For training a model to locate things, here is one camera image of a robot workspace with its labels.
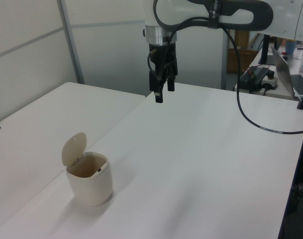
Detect silver laptop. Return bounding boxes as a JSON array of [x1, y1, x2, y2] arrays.
[[270, 45, 303, 99]]

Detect wooden cabinet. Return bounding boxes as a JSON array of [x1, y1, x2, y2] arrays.
[[227, 29, 250, 74]]

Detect small white lidded trash can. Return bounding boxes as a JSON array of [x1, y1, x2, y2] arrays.
[[61, 131, 114, 207]]

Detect black power box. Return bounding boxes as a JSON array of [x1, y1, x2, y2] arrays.
[[240, 66, 275, 88]]

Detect black monitor stand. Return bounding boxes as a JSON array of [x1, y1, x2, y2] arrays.
[[258, 34, 275, 65]]

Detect white emergency stop box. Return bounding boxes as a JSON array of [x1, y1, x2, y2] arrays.
[[262, 74, 279, 91]]

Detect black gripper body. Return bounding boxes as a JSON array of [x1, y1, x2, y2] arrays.
[[148, 41, 179, 73]]

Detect grey desk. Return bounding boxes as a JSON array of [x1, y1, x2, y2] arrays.
[[234, 49, 303, 101]]

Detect blue cup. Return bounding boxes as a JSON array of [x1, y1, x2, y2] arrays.
[[285, 39, 298, 56]]

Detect grey partition post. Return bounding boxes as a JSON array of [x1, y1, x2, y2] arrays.
[[58, 0, 85, 85]]

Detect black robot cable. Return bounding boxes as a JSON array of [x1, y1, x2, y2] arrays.
[[148, 0, 303, 135]]

